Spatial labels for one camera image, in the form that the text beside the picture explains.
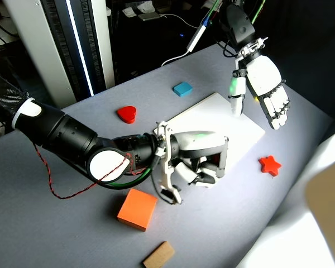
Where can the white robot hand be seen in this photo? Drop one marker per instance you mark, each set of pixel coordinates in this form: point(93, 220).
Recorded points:
point(198, 139)
point(262, 72)

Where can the orange black utility knife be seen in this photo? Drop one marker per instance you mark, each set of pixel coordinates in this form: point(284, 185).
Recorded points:
point(215, 159)

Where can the orange cube block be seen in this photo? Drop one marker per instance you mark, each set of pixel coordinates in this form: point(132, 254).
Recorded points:
point(138, 208)

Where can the white paper pad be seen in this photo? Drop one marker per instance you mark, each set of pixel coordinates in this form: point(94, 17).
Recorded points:
point(240, 136)

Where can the blue rounded block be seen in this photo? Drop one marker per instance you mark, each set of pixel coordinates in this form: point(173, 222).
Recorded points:
point(182, 88)

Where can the red star block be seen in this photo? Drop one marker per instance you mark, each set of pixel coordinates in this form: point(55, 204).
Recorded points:
point(269, 165)

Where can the red heart block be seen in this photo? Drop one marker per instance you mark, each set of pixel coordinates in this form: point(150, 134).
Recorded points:
point(127, 113)

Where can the tan wooden rectangular block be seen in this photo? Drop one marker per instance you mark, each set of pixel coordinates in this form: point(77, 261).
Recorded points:
point(159, 255)

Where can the silver flat device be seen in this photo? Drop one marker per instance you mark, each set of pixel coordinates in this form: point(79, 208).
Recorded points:
point(148, 16)

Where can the white and tan blurry shell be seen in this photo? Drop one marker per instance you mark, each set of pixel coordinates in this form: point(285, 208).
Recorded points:
point(301, 223)

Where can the grey table cloth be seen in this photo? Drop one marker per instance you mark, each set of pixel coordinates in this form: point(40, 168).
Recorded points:
point(58, 229)

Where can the white cabinet with black strips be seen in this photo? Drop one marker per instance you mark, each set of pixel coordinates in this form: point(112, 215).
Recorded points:
point(39, 33)

